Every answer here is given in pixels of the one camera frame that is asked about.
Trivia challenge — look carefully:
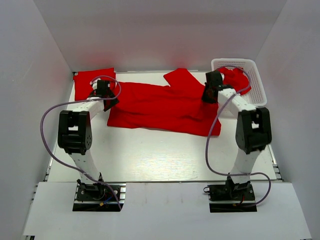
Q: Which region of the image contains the red t-shirt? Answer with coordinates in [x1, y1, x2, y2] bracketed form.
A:
[73, 67, 116, 101]
[107, 68, 221, 137]
[219, 67, 252, 95]

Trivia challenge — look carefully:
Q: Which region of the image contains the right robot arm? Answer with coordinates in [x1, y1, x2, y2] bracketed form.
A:
[201, 70, 272, 200]

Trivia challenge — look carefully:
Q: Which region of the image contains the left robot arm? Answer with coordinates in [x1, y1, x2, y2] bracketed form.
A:
[57, 75, 119, 200]

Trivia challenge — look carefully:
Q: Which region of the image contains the crumpled red t-shirt in basket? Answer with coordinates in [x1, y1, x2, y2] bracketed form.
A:
[219, 67, 252, 95]

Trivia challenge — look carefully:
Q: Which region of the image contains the white plastic basket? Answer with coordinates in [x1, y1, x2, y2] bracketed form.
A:
[211, 58, 267, 107]

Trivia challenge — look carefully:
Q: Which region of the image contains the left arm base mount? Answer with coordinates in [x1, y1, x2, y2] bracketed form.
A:
[72, 181, 126, 212]

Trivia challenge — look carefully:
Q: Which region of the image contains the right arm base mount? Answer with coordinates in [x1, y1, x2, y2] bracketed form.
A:
[203, 183, 257, 213]

